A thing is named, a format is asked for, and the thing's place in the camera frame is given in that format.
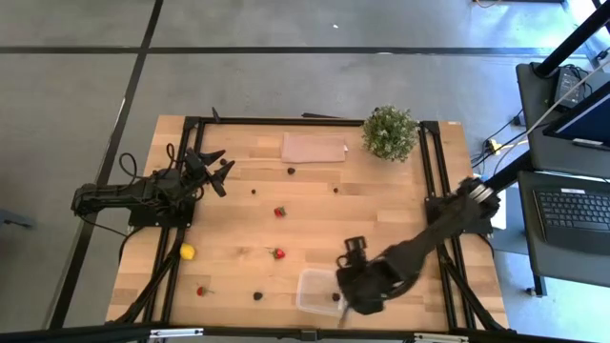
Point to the black monitor desk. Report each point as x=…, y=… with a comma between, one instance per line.
x=548, y=152

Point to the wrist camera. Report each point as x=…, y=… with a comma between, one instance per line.
x=194, y=161
x=356, y=245

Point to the red strawberry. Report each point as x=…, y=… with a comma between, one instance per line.
x=201, y=291
x=279, y=212
x=278, y=254

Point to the yellow lemon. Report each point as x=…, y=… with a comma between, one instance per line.
x=187, y=251

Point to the green potted plant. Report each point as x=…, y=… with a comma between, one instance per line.
x=390, y=133

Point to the folded beige cloth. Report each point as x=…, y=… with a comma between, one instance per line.
x=312, y=147

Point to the black rig crossbar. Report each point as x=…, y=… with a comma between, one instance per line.
x=95, y=333

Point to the yellow plug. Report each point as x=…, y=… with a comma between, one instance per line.
x=493, y=145

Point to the black laptop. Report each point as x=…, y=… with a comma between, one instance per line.
x=572, y=214

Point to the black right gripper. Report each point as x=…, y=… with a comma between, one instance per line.
x=364, y=286

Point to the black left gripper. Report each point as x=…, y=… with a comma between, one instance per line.
x=197, y=178

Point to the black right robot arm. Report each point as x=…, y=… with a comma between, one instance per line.
x=429, y=238

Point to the long black pole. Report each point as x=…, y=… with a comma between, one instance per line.
x=572, y=40

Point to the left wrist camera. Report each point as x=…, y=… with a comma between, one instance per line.
x=194, y=161

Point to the black power adapter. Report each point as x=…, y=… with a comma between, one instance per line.
x=567, y=86

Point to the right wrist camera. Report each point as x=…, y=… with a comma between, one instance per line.
x=356, y=245

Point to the black computer monitor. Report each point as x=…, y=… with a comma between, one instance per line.
x=586, y=121

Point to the short black pole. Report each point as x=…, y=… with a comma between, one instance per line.
x=512, y=171

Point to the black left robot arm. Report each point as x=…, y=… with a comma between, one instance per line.
x=138, y=190

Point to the clear plastic tupperware container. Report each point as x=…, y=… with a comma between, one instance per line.
x=312, y=290

